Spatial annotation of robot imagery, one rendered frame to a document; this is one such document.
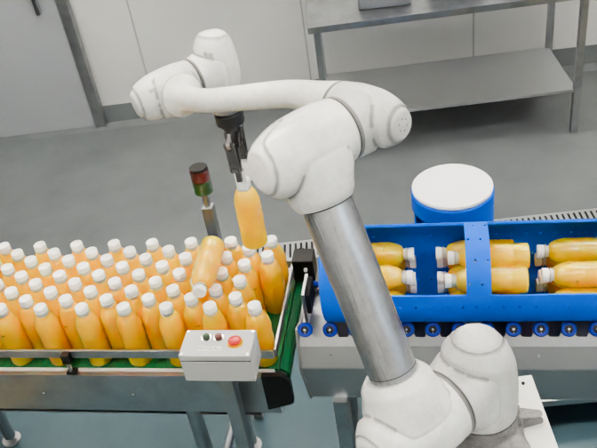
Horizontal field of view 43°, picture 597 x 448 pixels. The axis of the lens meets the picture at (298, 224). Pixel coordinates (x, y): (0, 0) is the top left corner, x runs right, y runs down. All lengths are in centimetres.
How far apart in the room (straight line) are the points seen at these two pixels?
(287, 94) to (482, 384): 72
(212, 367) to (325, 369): 40
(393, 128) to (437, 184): 131
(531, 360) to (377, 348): 91
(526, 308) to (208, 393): 97
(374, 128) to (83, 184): 393
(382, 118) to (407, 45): 411
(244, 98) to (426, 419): 77
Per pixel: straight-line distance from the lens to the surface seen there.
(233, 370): 212
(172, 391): 243
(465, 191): 268
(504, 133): 505
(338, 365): 235
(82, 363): 252
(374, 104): 144
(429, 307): 216
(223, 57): 189
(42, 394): 262
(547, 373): 238
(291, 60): 551
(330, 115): 139
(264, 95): 168
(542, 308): 218
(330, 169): 137
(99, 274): 246
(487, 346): 162
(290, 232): 430
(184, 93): 178
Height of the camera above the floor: 256
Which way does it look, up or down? 36 degrees down
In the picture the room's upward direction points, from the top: 9 degrees counter-clockwise
